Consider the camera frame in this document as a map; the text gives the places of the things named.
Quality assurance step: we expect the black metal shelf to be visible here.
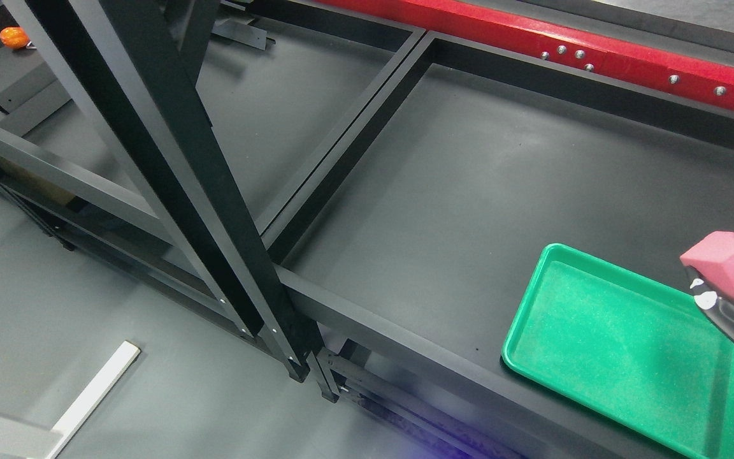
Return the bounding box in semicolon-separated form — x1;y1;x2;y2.
0;1;324;383
222;3;734;458

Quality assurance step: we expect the black metal shelf right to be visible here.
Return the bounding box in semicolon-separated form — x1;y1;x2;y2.
222;3;734;458

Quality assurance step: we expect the green plastic tray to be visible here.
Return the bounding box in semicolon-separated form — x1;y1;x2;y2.
501;244;734;458

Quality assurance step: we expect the red metal beam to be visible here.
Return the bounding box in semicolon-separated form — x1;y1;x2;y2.
332;1;734;111

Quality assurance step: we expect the brown cardboard box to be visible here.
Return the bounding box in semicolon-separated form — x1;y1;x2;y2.
0;156;76;206

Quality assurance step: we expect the orange handled tool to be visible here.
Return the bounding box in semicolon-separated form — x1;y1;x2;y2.
0;26;32;50

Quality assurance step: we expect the white table leg base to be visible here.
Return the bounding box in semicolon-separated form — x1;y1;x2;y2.
0;340;141;459

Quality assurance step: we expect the black metal shelf left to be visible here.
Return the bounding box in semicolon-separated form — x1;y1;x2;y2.
0;1;324;383

